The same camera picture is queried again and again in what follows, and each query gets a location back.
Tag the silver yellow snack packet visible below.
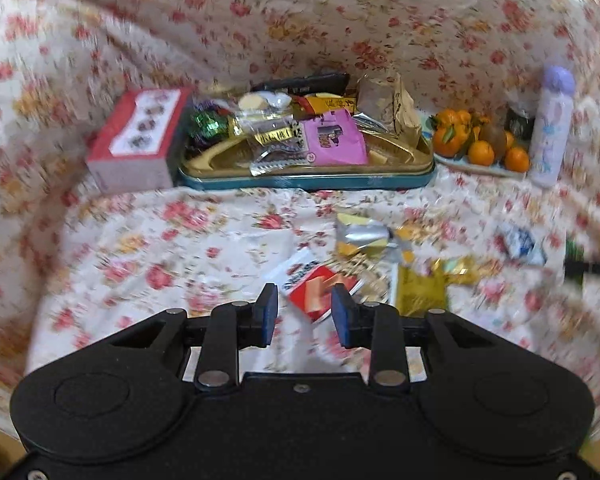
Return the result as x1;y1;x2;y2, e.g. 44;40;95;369
335;212;399;259

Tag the clear packet with yellow label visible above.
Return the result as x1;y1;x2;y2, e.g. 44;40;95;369
235;110;306;152

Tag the white fruit plate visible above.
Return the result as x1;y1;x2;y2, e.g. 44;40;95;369
432;110;532;179

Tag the red cardboard box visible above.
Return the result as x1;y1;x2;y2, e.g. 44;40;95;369
86;87;196;193

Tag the pink snack packet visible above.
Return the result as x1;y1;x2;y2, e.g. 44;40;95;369
300;109;369;166

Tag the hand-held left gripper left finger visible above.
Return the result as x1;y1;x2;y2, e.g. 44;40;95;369
100;282;280;393

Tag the gold wrapped candy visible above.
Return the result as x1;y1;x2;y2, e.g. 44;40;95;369
427;256;479;286

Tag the red white snack packet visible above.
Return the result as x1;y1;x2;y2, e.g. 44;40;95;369
270;255;366;322

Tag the teal tin with gold inside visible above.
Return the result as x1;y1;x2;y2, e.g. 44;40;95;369
176;110;437;192

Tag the round cookie clear packet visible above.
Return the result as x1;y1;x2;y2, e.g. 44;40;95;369
237;91;293;113

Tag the blue white snack packet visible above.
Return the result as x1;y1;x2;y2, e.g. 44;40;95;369
497;222;548;266

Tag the dark drink can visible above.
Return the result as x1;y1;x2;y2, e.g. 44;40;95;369
506;102;537;143

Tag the purple white water bottle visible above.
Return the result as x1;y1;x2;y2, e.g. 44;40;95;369
529;65;576;189

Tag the brown kiwi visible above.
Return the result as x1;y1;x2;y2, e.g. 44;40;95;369
482;122;508;158

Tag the orange yellow snack packet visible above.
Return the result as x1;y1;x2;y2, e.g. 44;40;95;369
300;92;357;114

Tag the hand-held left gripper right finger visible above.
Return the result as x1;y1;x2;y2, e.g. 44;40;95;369
330;284;501;393

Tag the green foil candy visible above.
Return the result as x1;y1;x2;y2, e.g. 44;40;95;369
189;102;233;143

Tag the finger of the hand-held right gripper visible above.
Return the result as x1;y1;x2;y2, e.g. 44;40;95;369
563;256;600;282

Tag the long black packet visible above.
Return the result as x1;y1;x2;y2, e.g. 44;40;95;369
250;73;352;97

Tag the floral sofa cover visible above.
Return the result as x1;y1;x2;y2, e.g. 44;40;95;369
0;0;600;441

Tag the yellow green snack packet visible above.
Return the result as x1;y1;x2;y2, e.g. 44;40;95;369
396;265;449;317

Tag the brown paper snack packet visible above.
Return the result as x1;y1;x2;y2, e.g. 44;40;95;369
356;72;423;148

